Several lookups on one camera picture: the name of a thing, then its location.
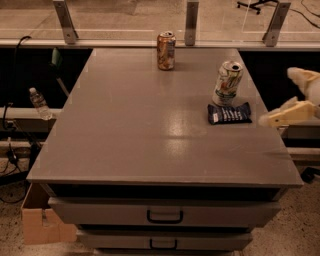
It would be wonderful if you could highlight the metal bracket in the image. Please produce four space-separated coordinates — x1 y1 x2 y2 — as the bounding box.
262 0 291 47
53 0 78 44
184 0 199 46

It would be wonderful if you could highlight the black cable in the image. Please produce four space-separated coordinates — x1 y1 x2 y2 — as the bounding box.
0 34 33 204

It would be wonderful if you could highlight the brown cardboard box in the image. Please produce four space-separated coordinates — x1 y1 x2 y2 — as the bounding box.
21 184 76 245

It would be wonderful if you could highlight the grey lower drawer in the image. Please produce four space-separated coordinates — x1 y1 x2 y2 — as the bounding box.
77 230 252 251

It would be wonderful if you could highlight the grey upper drawer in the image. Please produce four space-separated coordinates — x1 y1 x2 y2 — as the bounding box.
49 197 280 228

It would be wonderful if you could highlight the clear plastic water bottle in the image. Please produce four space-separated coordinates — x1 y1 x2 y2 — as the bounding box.
29 87 53 121

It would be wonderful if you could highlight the blue rxbar blueberry wrapper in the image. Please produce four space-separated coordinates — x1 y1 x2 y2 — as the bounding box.
207 102 252 125

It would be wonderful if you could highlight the grey drawer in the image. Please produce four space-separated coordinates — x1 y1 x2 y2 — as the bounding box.
49 197 280 228
77 230 252 251

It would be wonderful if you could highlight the black office chair base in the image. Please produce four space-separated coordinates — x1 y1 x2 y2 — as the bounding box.
237 0 279 15

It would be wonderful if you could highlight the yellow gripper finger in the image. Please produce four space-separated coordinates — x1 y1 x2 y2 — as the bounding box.
258 97 316 127
287 67 320 96

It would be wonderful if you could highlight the right metal bracket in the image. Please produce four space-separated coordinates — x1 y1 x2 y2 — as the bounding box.
262 0 291 47

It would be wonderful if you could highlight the middle metal bracket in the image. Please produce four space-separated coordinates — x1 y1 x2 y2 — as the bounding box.
184 0 199 46

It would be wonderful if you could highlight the white green 7up can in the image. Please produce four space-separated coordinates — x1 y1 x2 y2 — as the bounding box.
212 61 243 106

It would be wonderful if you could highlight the orange soda can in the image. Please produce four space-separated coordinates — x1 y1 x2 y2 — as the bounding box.
157 31 176 70

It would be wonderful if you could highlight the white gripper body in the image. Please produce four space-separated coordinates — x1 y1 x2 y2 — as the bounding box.
306 78 320 119

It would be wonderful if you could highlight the left metal bracket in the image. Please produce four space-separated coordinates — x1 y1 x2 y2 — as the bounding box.
53 0 78 44

